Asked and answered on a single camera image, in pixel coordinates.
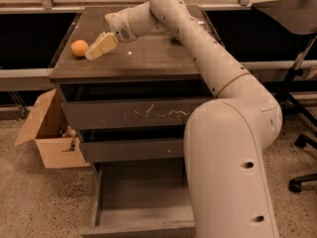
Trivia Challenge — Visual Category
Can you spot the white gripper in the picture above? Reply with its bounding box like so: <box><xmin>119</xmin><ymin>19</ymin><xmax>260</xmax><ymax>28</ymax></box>
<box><xmin>85</xmin><ymin>8</ymin><xmax>138</xmax><ymax>60</ymax></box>

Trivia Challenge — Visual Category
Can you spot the orange fruit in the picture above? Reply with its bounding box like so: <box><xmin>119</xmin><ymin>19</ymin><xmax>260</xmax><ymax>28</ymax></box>
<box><xmin>70</xmin><ymin>40</ymin><xmax>89</xmax><ymax>58</ymax></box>

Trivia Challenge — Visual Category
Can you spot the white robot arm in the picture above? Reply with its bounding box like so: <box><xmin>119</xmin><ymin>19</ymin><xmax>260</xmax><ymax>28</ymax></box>
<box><xmin>86</xmin><ymin>0</ymin><xmax>282</xmax><ymax>238</ymax></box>

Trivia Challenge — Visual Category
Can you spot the grey top drawer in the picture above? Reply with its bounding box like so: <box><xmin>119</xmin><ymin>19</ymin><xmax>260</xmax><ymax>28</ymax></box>
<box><xmin>60</xmin><ymin>79</ymin><xmax>212</xmax><ymax>130</ymax></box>

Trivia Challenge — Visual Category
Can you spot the grey drawer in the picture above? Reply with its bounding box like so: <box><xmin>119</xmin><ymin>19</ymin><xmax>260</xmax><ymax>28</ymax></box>
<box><xmin>81</xmin><ymin>158</ymin><xmax>195</xmax><ymax>238</ymax></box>
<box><xmin>60</xmin><ymin>79</ymin><xmax>212</xmax><ymax>130</ymax></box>
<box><xmin>79</xmin><ymin>125</ymin><xmax>184</xmax><ymax>163</ymax></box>

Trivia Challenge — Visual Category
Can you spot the grey drawer cabinet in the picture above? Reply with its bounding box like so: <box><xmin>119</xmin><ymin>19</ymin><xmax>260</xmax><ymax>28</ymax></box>
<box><xmin>49</xmin><ymin>5</ymin><xmax>234</xmax><ymax>177</ymax></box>

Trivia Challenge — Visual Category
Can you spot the grey middle drawer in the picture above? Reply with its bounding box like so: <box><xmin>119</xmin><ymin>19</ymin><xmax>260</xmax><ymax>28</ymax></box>
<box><xmin>79</xmin><ymin>125</ymin><xmax>184</xmax><ymax>163</ymax></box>

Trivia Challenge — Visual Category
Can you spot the grey bottom drawer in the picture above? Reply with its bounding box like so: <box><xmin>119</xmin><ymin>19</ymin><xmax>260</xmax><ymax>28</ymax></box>
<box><xmin>81</xmin><ymin>158</ymin><xmax>195</xmax><ymax>238</ymax></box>

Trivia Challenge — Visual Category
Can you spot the open cardboard box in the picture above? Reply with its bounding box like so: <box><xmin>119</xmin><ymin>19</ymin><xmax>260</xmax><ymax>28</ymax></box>
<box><xmin>15</xmin><ymin>89</ymin><xmax>89</xmax><ymax>169</ymax></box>

